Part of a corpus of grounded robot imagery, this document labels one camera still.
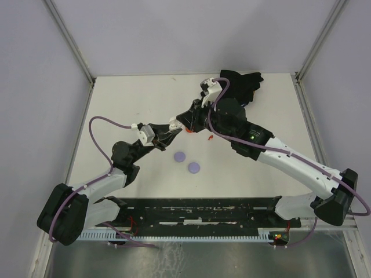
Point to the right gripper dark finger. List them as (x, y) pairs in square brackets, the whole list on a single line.
[(186, 124), (187, 116)]

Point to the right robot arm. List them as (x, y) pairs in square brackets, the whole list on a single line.
[(331, 190)]

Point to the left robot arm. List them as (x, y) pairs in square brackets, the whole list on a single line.
[(70, 210)]

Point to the black cloth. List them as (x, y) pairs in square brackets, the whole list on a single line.
[(242, 86)]

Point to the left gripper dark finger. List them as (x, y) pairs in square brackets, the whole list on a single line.
[(161, 131), (168, 136)]

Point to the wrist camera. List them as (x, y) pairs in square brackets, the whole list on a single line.
[(210, 91), (145, 134)]

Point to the aluminium frame rail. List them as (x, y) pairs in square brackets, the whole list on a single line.
[(330, 22), (70, 41)]

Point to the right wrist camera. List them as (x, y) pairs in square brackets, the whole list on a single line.
[(210, 91)]

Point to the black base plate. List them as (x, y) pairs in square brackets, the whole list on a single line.
[(201, 216)]

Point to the aluminium frame rail left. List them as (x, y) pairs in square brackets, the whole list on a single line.
[(70, 41)]

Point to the white round charging case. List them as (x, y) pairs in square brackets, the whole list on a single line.
[(174, 124)]

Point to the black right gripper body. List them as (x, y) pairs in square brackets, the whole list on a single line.
[(200, 116)]

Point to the blue-white cable duct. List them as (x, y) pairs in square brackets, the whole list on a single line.
[(108, 234)]

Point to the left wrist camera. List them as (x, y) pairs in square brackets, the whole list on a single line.
[(145, 134)]

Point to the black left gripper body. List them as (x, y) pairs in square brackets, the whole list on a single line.
[(159, 143)]

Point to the purple charging case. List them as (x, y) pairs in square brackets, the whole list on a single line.
[(194, 167), (179, 156)]

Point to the aluminium frame rail right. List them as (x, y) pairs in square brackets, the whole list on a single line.
[(330, 22)]

